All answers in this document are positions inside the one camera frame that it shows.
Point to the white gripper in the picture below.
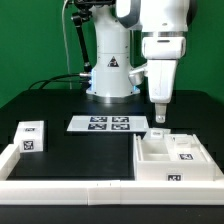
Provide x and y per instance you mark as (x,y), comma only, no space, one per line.
(162,55)

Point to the white cabinet door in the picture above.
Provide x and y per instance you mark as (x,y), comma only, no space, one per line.
(156,133)
(182,147)

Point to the white cabinet body box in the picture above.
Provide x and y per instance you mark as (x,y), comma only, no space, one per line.
(149,165)

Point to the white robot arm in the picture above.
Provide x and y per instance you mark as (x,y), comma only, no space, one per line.
(140,40)

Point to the white cabinet top block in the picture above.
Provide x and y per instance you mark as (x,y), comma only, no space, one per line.
(30,136)

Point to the white flat marker plate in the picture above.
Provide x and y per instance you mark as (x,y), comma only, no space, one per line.
(108,124)

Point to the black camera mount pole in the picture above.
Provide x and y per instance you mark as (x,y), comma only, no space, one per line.
(83,15)

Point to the white U-shaped fence frame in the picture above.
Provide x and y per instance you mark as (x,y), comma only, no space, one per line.
(104,192)

